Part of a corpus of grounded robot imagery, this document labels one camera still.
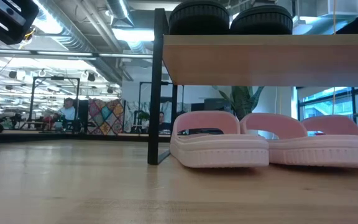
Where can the pink foam slide sandal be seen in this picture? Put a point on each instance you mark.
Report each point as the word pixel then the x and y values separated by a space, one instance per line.
pixel 331 124
pixel 219 152
pixel 322 152

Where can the wooden shelf with black legs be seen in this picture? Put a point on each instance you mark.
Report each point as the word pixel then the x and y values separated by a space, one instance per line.
pixel 259 62

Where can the grey ceiling pipe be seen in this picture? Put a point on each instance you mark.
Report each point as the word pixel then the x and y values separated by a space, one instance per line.
pixel 57 53

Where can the person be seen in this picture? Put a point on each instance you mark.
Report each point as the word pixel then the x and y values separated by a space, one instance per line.
pixel 166 124
pixel 68 112

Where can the colourful patchwork quilt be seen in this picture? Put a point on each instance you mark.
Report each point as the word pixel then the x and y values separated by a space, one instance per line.
pixel 106 115

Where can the small green potted plant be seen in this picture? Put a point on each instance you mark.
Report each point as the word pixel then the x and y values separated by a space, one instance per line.
pixel 143 116

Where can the snake plant in white pot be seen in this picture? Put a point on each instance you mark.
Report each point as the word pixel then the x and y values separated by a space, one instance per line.
pixel 244 99

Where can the white ceiling box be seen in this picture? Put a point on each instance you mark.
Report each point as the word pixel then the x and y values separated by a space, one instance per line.
pixel 339 7

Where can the large glass window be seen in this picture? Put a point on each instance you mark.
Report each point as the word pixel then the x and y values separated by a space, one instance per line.
pixel 337 105

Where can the silver ventilation duct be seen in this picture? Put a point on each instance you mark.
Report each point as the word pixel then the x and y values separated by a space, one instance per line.
pixel 70 37

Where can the black metal frame stand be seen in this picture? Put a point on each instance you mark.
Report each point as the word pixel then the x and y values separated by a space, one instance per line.
pixel 56 77
pixel 144 82

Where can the black metal table frame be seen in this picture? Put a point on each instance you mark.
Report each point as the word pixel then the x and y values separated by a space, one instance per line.
pixel 73 137

